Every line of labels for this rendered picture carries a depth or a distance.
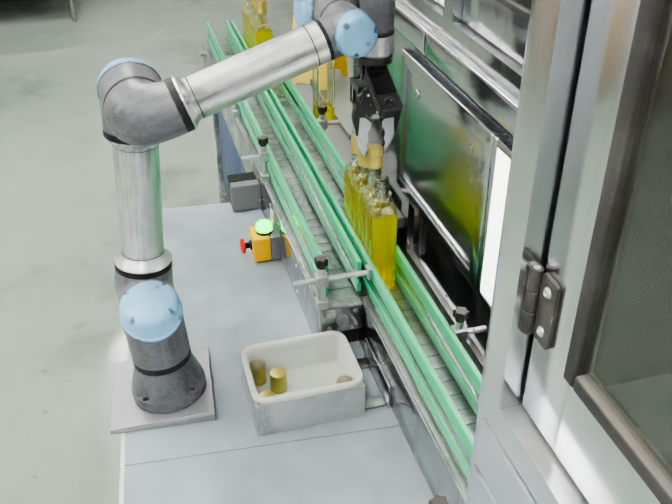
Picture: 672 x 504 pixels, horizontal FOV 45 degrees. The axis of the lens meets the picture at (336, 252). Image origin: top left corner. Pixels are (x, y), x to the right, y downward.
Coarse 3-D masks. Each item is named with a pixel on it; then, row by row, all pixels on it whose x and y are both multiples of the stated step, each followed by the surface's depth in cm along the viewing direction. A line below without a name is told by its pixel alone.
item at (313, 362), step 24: (312, 336) 169; (336, 336) 170; (264, 360) 168; (288, 360) 170; (312, 360) 172; (336, 360) 173; (264, 384) 167; (288, 384) 167; (312, 384) 167; (336, 384) 157
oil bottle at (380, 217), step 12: (372, 204) 166; (384, 204) 166; (372, 216) 166; (384, 216) 166; (396, 216) 167; (372, 228) 167; (384, 228) 168; (396, 228) 169; (372, 240) 169; (384, 240) 169; (372, 252) 171; (384, 252) 171; (384, 264) 173; (384, 276) 175
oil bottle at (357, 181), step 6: (354, 174) 177; (354, 180) 176; (360, 180) 175; (366, 180) 175; (354, 186) 176; (360, 186) 175; (354, 192) 177; (354, 198) 177; (354, 204) 178; (354, 210) 179; (354, 216) 180; (354, 222) 180; (354, 228) 181
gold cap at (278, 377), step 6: (270, 372) 164; (276, 372) 164; (282, 372) 164; (270, 378) 164; (276, 378) 162; (282, 378) 163; (270, 384) 165; (276, 384) 163; (282, 384) 164; (276, 390) 164; (282, 390) 164
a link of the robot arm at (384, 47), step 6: (390, 36) 154; (378, 42) 153; (384, 42) 153; (390, 42) 154; (378, 48) 154; (384, 48) 154; (390, 48) 155; (372, 54) 154; (378, 54) 154; (384, 54) 155; (390, 54) 156
